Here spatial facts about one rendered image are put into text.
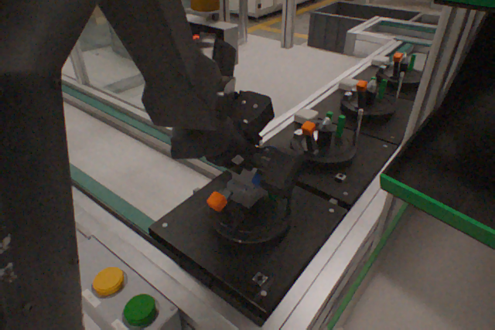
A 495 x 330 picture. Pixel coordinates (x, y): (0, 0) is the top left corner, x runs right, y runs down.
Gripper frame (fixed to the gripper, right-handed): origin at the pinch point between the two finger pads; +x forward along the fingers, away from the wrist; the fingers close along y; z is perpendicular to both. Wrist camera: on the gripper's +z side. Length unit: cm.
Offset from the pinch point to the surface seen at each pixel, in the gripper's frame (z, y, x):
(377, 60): 54, 9, 61
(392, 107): 31, -6, 40
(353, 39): 77, 32, 89
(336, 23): 119, 70, 144
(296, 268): -10.8, -11.5, 5.2
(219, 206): -7.9, -1.0, -4.7
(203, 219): -11.7, 6.0, 4.4
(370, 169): 11.0, -11.1, 24.7
